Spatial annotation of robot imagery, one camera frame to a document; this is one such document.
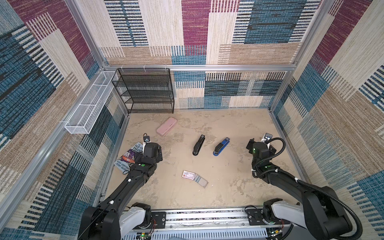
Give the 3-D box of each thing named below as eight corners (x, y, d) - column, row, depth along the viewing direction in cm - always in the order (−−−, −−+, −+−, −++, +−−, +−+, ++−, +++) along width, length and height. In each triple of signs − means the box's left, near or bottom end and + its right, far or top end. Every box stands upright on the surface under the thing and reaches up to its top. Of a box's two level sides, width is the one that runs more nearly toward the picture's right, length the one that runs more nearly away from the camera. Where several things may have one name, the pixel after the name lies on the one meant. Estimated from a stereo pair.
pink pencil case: (156, 132, 109) (155, 130, 107) (170, 117, 119) (169, 115, 117) (164, 137, 107) (164, 135, 105) (178, 121, 116) (178, 119, 114)
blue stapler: (212, 153, 99) (213, 149, 95) (226, 139, 105) (227, 135, 101) (216, 157, 97) (217, 152, 93) (230, 142, 104) (232, 138, 100)
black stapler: (192, 154, 98) (192, 150, 94) (199, 137, 107) (200, 132, 103) (197, 156, 98) (198, 152, 93) (205, 138, 106) (205, 134, 102)
